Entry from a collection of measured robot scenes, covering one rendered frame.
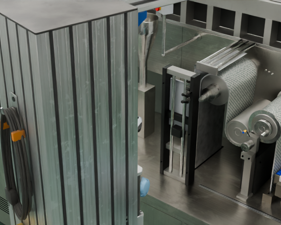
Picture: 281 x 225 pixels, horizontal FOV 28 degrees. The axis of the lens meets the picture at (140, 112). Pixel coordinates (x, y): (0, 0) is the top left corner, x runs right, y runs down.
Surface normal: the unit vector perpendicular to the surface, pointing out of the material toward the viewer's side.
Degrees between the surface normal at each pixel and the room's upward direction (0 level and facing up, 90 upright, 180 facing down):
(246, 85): 92
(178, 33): 90
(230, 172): 0
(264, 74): 90
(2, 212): 90
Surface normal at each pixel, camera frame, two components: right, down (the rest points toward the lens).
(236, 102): 0.78, 0.33
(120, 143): 0.62, 0.38
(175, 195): 0.00, -0.88
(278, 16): -0.62, 0.37
